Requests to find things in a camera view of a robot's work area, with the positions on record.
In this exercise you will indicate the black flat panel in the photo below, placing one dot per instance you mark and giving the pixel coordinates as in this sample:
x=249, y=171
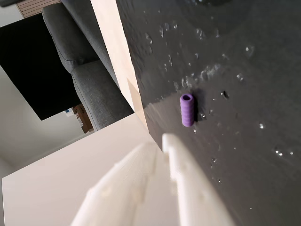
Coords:
x=33, y=70

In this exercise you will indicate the printed brown cardboard box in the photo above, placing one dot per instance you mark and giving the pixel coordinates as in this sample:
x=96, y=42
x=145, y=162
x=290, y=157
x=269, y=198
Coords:
x=84, y=117

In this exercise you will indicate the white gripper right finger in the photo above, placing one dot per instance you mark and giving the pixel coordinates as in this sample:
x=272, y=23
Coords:
x=188, y=188

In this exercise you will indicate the dark grey table mat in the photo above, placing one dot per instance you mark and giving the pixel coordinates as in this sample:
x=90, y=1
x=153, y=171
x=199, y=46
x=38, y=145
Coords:
x=223, y=82

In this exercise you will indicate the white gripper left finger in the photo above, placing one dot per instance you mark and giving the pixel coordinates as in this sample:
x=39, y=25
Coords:
x=122, y=193

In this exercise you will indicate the purple ribbed pen grip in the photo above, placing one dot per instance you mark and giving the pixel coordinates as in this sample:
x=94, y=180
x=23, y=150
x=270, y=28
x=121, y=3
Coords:
x=187, y=113

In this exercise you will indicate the grey fabric sofa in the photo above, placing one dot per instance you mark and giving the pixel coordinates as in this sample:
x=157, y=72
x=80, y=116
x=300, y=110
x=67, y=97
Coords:
x=82, y=70

